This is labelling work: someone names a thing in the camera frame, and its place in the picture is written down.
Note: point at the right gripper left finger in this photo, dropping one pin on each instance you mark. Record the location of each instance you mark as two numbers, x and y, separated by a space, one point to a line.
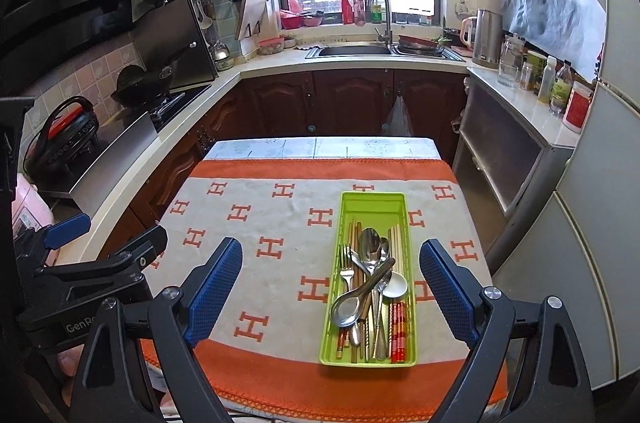
113 384

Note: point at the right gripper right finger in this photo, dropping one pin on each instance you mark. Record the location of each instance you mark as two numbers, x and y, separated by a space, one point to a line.
551 383

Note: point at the white chopstick red striped end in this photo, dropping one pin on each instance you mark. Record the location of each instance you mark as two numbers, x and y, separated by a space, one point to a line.
397 317

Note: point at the white ceramic soup spoon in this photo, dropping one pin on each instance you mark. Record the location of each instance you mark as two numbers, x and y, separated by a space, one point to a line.
396 286

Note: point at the steel spoon wooden handle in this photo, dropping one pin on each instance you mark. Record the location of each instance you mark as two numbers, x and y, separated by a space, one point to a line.
379 352

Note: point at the matte metal soup spoon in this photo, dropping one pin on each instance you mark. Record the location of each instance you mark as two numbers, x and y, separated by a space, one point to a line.
348 307

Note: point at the large steel spoon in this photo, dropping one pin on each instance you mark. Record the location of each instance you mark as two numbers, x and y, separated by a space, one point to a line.
369 254

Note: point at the steel fork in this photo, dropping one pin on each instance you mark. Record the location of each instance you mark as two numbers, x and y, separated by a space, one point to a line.
347 274

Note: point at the brown wooden chopstick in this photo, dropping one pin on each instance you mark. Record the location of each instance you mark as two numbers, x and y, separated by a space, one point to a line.
354 352

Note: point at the kitchen faucet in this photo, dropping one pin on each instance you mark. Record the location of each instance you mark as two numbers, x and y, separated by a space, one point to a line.
381 13

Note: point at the person's left hand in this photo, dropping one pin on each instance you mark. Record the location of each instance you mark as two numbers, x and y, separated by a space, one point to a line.
68 362

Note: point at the pink appliance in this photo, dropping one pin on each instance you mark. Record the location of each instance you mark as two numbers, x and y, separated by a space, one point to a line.
29 211

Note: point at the orange white H-pattern cloth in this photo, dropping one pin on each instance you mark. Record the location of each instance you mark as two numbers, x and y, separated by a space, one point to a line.
263 355

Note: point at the black red rice cooker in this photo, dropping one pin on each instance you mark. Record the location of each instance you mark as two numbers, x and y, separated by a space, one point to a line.
71 126

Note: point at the black wok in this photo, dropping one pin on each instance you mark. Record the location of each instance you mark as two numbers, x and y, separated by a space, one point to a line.
136 87

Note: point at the green plastic utensil tray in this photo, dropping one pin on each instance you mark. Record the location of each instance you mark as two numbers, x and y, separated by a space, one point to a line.
380 211

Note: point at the steel kettle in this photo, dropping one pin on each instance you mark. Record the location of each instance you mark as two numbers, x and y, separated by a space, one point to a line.
483 35

